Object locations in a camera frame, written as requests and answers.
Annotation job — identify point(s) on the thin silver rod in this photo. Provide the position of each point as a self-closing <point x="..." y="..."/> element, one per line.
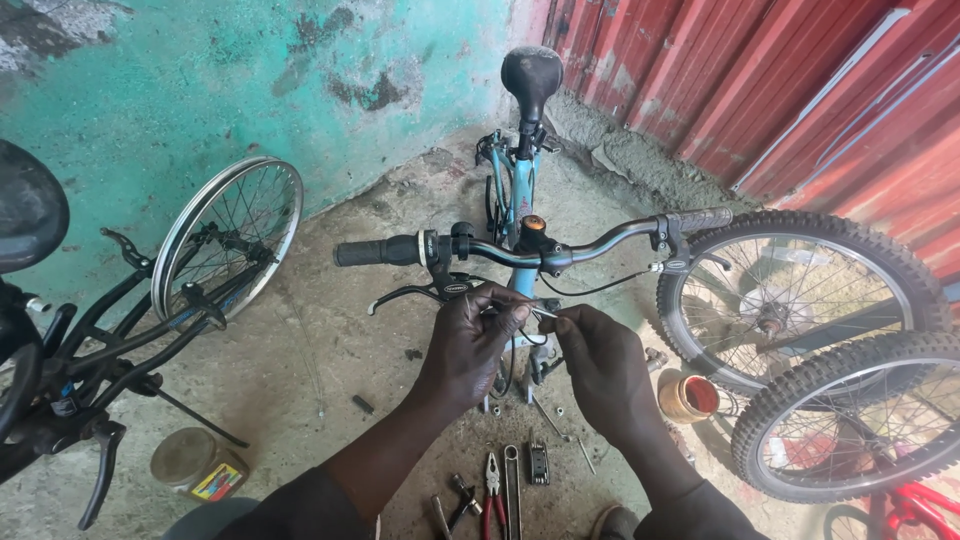
<point x="550" y="418"/>

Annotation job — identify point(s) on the black folding multi-tool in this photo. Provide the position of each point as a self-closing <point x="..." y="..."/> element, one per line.
<point x="538" y="463"/>

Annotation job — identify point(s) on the person's left hand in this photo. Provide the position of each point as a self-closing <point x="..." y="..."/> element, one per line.
<point x="469" y="352"/>

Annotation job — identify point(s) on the silver spoked wheel rim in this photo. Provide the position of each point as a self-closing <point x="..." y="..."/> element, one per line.
<point x="176" y="255"/>

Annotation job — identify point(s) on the knobby tyre wheel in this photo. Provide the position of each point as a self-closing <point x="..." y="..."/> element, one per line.
<point x="806" y="225"/>
<point x="795" y="390"/>

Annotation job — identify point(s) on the black short brake lever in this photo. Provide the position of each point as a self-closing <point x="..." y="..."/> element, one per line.
<point x="675" y="255"/>

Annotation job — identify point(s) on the person's grey trouser knee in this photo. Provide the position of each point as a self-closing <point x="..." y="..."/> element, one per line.
<point x="210" y="521"/>

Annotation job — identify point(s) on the short silver pin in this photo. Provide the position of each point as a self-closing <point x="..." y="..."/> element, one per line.
<point x="586" y="456"/>

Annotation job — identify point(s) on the light blue bicycle frame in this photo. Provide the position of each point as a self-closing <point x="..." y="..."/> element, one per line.
<point x="523" y="187"/>

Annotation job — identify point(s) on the small metal fitting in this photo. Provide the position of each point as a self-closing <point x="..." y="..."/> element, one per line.
<point x="655" y="358"/>

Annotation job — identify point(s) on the brown jar with colourful label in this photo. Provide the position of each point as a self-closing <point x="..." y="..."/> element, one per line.
<point x="196" y="466"/>

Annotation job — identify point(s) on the tan grease tin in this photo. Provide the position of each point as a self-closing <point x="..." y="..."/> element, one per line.
<point x="686" y="399"/>

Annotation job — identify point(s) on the person's brown shoe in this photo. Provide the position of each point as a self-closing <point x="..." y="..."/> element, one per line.
<point x="616" y="523"/>

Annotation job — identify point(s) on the black bicycle saddle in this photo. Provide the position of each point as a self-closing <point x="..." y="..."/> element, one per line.
<point x="532" y="75"/>

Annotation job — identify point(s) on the black bicycle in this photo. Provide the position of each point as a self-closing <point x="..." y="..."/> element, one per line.
<point x="90" y="352"/>

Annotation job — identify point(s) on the red bicycle frame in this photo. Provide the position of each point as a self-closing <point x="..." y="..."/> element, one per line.
<point x="919" y="502"/>

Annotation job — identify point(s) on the short silver wrench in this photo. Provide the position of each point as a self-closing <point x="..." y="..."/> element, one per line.
<point x="441" y="516"/>

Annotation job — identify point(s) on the person's right hand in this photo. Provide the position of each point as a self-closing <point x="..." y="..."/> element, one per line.
<point x="607" y="375"/>

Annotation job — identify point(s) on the long silver spanner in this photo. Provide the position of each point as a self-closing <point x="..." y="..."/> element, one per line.
<point x="513" y="487"/>

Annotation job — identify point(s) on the black long brake lever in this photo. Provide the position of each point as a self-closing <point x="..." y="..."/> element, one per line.
<point x="409" y="294"/>

